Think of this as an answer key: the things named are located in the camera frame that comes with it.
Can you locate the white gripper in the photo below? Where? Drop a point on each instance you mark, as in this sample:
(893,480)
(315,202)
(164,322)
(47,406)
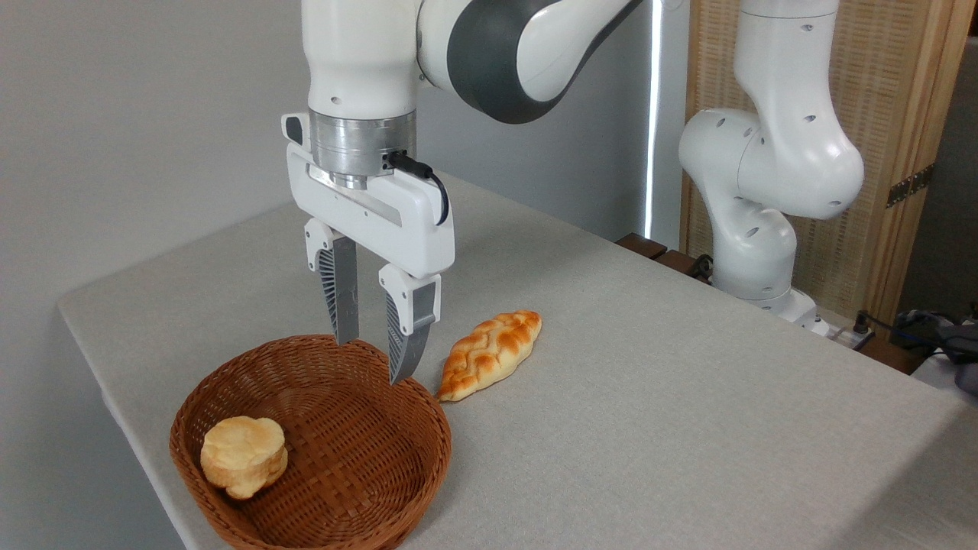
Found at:
(412,229)

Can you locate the braided golden bread loaf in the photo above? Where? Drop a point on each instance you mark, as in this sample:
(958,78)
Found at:
(489,355)

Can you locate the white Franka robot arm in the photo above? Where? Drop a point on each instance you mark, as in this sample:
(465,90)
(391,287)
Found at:
(779,153)

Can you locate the brown wicker basket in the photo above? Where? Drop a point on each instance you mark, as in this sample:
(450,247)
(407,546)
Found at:
(359,458)

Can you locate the round pale bread roll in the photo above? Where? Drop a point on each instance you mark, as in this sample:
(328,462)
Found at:
(244,454)

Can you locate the dark brown wooden block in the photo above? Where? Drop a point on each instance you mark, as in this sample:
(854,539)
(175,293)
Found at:
(640,244)
(680,263)

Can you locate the white vertical light strip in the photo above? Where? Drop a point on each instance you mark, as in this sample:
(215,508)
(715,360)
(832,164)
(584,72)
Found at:
(654,114)

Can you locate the metal screen hinge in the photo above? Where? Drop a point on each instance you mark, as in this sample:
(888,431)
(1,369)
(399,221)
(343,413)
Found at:
(909,186)

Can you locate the wooden rattan folding screen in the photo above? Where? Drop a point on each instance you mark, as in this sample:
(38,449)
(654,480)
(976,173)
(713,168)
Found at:
(879,76)

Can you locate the dark grey bag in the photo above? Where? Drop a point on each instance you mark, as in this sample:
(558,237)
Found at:
(951,344)

